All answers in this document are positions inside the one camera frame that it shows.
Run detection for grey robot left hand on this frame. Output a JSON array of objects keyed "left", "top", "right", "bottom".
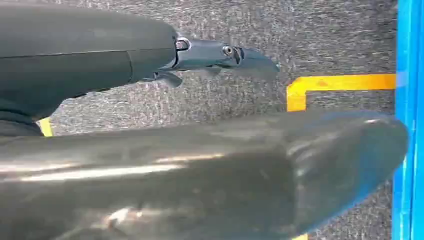
[{"left": 0, "top": 3, "right": 409, "bottom": 240}]

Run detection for blue upright panel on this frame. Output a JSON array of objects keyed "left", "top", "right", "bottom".
[{"left": 391, "top": 0, "right": 424, "bottom": 240}]

